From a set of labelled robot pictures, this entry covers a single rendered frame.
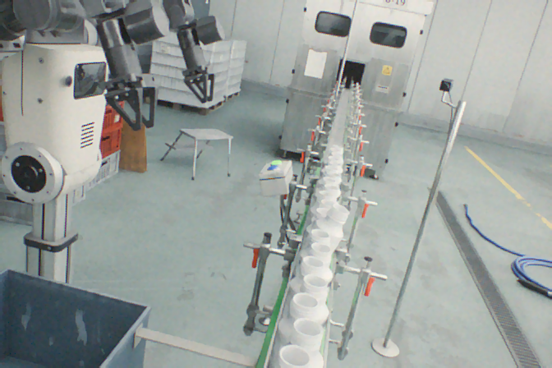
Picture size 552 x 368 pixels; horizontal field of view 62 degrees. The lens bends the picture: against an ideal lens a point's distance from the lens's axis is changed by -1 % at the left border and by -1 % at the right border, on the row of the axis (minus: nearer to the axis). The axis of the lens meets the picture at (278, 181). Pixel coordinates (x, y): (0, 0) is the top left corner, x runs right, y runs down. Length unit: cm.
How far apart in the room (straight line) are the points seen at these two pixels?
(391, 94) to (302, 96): 103
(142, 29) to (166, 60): 674
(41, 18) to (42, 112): 29
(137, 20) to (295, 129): 485
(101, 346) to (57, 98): 55
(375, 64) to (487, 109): 629
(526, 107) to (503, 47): 144
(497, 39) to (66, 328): 1095
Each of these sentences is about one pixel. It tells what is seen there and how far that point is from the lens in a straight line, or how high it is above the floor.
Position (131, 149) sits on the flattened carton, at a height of 21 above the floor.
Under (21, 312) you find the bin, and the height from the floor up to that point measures 86.
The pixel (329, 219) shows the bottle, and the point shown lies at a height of 118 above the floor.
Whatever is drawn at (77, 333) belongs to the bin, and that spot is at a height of 84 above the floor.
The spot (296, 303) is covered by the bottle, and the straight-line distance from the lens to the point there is 63.
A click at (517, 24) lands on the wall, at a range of 1158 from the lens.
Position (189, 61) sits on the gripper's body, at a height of 137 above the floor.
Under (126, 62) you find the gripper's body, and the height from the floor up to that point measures 139.
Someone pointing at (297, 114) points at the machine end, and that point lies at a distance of 564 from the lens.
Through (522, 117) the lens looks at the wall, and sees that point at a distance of 1179.
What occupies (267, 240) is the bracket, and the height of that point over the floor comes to 110.
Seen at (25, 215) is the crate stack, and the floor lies 6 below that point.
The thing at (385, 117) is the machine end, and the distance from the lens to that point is 562.
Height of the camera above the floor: 150
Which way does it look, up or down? 18 degrees down
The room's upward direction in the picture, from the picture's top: 11 degrees clockwise
